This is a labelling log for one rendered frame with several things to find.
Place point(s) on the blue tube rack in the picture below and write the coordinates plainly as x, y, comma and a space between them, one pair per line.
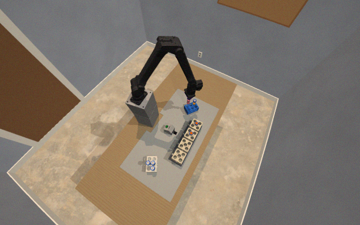
190, 108

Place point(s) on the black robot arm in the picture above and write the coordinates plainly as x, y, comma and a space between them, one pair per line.
164, 45

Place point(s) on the grey flat mat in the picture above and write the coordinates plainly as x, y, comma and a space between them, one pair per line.
169, 175

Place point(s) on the white tube rack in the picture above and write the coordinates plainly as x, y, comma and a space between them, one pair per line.
148, 167

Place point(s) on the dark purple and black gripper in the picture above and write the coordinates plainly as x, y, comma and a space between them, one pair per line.
189, 94

